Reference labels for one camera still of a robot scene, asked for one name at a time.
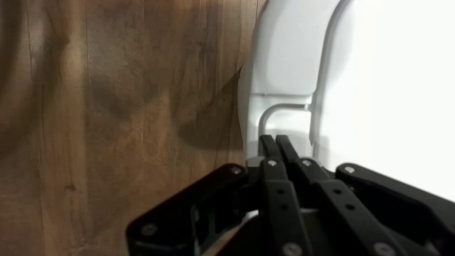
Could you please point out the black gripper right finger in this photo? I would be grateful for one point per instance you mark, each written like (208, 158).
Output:
(370, 212)

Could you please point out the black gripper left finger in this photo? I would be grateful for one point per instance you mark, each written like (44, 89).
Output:
(258, 201)

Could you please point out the white lidded trash bin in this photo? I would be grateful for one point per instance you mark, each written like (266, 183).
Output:
(364, 82)

